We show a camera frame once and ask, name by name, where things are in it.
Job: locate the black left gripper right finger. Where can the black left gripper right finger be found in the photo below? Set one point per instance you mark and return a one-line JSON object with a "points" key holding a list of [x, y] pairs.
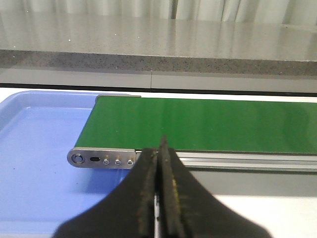
{"points": [[188, 210]]}

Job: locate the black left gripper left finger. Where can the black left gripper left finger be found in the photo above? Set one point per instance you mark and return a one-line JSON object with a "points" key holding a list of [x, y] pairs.
{"points": [[127, 212]]}

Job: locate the green conveyor belt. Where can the green conveyor belt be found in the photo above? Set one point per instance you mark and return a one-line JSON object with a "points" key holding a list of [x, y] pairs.
{"points": [[205, 133]]}

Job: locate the blue plastic tray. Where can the blue plastic tray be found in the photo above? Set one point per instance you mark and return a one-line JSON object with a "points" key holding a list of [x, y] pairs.
{"points": [[39, 189]]}

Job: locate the grey stone countertop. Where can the grey stone countertop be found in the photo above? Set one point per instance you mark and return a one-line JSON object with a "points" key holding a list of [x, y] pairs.
{"points": [[112, 51]]}

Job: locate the white curtain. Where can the white curtain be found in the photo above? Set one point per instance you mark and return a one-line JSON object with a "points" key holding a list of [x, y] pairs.
{"points": [[292, 12]]}

